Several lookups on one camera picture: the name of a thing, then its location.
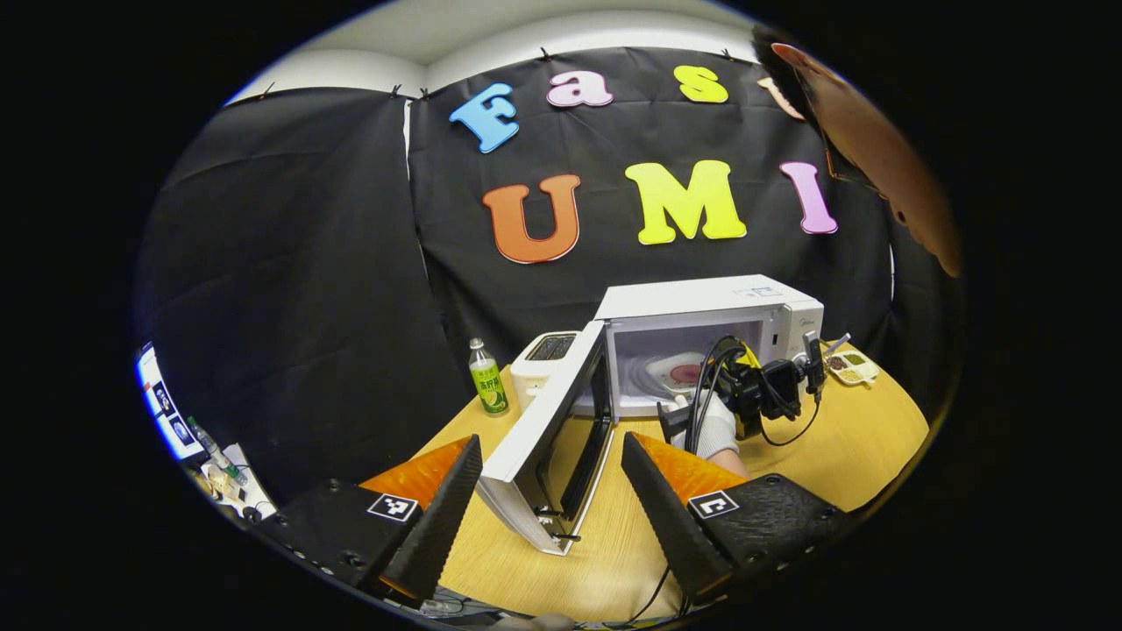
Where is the computer monitor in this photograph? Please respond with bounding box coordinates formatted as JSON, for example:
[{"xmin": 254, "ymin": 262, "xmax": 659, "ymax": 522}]
[{"xmin": 136, "ymin": 344, "xmax": 207, "ymax": 463}]

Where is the white toaster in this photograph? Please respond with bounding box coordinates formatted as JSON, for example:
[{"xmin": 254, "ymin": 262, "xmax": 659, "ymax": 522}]
[{"xmin": 510, "ymin": 331, "xmax": 581, "ymax": 413}]

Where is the white square plate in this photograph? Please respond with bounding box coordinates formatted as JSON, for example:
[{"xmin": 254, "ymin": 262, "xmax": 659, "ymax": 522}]
[{"xmin": 629, "ymin": 351, "xmax": 707, "ymax": 400}]

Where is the clear plastic bottle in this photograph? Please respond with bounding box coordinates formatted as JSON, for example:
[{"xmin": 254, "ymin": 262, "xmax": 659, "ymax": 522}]
[{"xmin": 187, "ymin": 416, "xmax": 249, "ymax": 486}]

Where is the white divided bean dish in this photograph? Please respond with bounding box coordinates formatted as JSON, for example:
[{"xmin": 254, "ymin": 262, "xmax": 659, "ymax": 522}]
[{"xmin": 824, "ymin": 349, "xmax": 880, "ymax": 387}]

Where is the black cable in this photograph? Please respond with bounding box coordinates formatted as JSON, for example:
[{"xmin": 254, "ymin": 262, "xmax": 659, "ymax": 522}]
[
  {"xmin": 627, "ymin": 565, "xmax": 693, "ymax": 627},
  {"xmin": 759, "ymin": 396, "xmax": 822, "ymax": 448},
  {"xmin": 684, "ymin": 336, "xmax": 746, "ymax": 457}
]

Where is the green drink bottle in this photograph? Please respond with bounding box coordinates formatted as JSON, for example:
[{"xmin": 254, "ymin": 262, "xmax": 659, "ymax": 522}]
[{"xmin": 468, "ymin": 337, "xmax": 510, "ymax": 417}]

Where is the white microwave oven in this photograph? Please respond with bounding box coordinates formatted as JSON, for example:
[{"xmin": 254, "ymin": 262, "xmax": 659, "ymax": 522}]
[{"xmin": 476, "ymin": 274, "xmax": 826, "ymax": 557}]

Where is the white side table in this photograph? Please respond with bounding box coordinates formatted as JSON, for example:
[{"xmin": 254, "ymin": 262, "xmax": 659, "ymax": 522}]
[{"xmin": 200, "ymin": 443, "xmax": 278, "ymax": 524}]

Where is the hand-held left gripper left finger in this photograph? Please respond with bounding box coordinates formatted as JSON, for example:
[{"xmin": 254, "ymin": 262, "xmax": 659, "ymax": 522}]
[{"xmin": 250, "ymin": 436, "xmax": 487, "ymax": 612}]

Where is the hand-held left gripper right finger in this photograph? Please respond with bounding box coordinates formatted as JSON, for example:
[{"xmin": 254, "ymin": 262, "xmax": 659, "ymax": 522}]
[{"xmin": 620, "ymin": 432, "xmax": 864, "ymax": 607}]

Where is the black backdrop cloth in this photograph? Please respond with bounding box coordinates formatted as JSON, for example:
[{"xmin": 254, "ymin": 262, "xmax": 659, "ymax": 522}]
[{"xmin": 131, "ymin": 46, "xmax": 948, "ymax": 509}]

